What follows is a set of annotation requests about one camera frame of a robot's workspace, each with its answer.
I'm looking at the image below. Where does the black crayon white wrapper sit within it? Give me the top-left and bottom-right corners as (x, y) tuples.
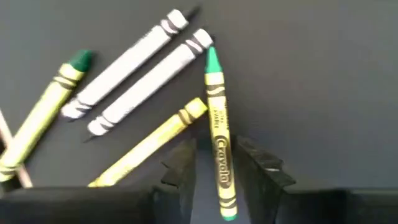
(60, 8), (201, 121)
(83, 28), (215, 143)

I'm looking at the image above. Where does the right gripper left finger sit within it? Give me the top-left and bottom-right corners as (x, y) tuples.
(0, 138), (197, 224)

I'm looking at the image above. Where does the yellow crayon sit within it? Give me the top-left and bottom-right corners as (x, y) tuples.
(88, 97), (208, 188)

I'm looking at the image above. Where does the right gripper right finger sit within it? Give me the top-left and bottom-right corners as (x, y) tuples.
(236, 136), (398, 224)

